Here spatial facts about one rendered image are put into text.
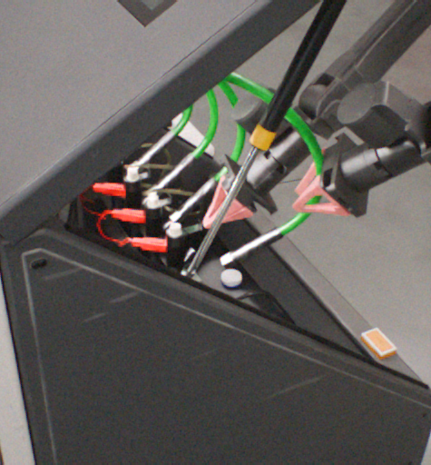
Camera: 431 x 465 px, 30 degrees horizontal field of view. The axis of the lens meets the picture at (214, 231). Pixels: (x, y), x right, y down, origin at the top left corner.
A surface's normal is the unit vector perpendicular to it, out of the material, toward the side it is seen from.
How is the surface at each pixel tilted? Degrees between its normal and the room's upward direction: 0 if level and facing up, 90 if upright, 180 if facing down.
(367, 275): 0
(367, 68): 63
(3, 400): 90
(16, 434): 90
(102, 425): 90
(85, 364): 90
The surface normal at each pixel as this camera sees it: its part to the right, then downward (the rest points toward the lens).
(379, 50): 0.31, 0.29
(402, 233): 0.03, -0.78
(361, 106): -0.72, -0.46
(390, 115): -0.20, 0.85
